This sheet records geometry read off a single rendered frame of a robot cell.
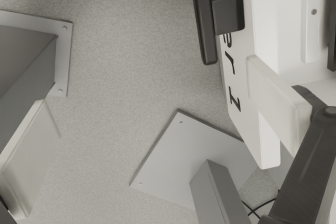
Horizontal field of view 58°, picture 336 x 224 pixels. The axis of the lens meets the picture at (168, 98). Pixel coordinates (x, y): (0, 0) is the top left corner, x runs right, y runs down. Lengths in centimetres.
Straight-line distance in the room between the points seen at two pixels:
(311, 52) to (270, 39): 12
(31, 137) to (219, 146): 126
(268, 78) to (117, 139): 123
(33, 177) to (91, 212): 149
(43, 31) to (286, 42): 97
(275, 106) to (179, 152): 123
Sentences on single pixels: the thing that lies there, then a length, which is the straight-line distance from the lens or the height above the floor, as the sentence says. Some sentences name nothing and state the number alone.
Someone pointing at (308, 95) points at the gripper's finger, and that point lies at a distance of 17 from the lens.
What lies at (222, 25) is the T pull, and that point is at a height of 91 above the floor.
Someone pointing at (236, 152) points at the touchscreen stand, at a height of 4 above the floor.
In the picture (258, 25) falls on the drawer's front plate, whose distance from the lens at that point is 23.
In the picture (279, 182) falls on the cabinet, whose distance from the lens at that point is 83.
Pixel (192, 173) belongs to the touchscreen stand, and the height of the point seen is 4.
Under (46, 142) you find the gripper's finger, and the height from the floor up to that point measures 98.
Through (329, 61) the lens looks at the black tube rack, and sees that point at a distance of 35.
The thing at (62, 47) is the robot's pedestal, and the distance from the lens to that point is 120.
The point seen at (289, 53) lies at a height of 84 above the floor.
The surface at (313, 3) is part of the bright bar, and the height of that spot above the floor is 85.
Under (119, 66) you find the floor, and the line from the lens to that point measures 121.
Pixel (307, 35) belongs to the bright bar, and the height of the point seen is 85.
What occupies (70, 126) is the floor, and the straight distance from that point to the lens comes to 135.
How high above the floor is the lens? 114
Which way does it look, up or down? 63 degrees down
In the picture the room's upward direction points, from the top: 166 degrees clockwise
